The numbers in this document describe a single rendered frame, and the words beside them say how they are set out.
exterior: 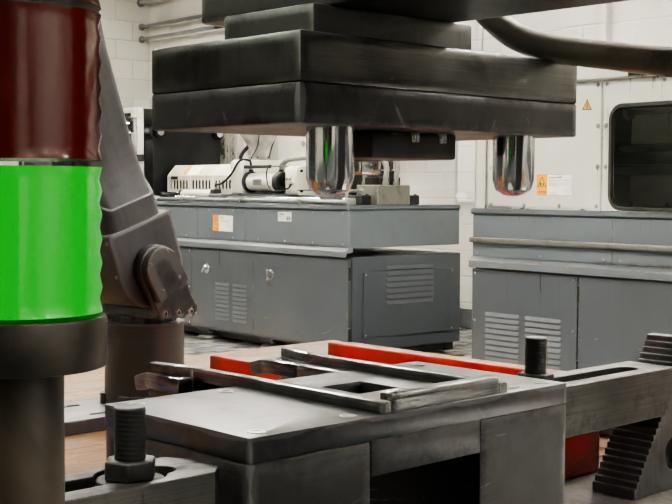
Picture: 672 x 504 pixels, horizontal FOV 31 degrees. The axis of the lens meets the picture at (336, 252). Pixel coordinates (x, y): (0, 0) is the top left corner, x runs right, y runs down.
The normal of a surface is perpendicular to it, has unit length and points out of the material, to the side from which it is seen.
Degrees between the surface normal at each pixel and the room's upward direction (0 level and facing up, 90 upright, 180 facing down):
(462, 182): 89
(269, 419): 0
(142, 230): 90
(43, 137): 104
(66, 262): 76
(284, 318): 90
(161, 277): 90
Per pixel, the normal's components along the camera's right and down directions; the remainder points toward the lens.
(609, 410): 0.69, 0.04
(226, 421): 0.00, -1.00
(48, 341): 0.50, 0.05
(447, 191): -0.77, 0.03
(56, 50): 0.62, -0.20
